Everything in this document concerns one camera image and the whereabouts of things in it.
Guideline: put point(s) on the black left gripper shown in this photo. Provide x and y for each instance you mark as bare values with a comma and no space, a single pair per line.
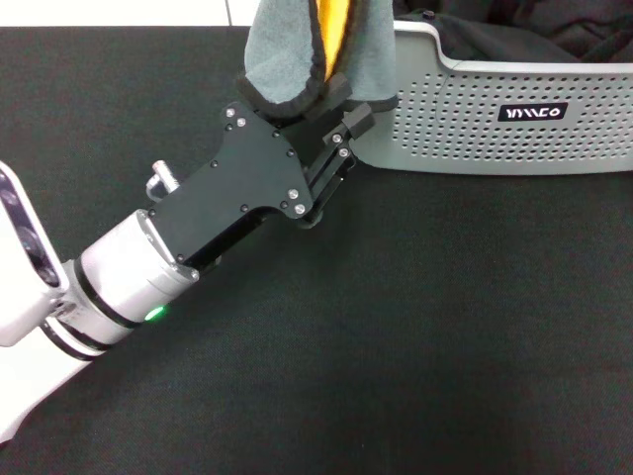
237,173

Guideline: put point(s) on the grey orange towel black trim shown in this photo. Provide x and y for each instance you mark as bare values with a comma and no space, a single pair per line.
282,69

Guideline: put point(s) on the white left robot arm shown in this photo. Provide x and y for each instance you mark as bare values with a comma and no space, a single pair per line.
123,277

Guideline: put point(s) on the grey perforated storage box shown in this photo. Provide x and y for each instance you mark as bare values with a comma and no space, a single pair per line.
470,148

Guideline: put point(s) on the black tablecloth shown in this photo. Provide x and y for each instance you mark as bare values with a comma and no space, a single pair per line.
395,321

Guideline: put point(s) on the black cloth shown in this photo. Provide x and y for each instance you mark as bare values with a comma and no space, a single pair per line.
519,34

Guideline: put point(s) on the silver left mount thumbscrew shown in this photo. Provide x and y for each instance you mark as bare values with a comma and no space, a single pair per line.
165,178

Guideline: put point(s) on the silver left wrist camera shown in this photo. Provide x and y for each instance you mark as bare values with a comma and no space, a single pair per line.
29,237

